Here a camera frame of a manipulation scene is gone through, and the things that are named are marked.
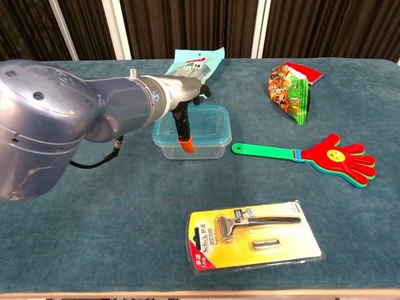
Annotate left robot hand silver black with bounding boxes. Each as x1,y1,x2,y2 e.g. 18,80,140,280
170,76,212,156

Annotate blue plastic lid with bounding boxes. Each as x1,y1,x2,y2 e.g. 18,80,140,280
152,105,232,146

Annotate clear plastic food container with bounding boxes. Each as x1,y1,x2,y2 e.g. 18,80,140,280
157,137,231,161

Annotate teal dishcloth package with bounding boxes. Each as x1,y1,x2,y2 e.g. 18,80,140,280
164,46,226,85

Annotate black pleated curtain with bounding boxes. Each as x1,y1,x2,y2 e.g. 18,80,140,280
0,0,400,62

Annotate green orange snack bag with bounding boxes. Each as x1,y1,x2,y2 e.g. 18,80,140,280
267,62,311,126

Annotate yellow razor blister pack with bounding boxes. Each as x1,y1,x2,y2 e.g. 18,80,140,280
186,200,327,276

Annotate teal table cloth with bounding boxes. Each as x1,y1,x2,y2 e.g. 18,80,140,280
0,58,400,294

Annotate red green hand clapper toy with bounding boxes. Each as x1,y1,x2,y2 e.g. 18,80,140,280
231,133,378,189

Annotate white frame post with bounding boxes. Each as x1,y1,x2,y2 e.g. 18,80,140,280
251,0,271,59
101,0,132,60
48,0,79,61

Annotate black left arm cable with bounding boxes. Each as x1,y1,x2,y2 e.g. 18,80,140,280
69,136,124,169

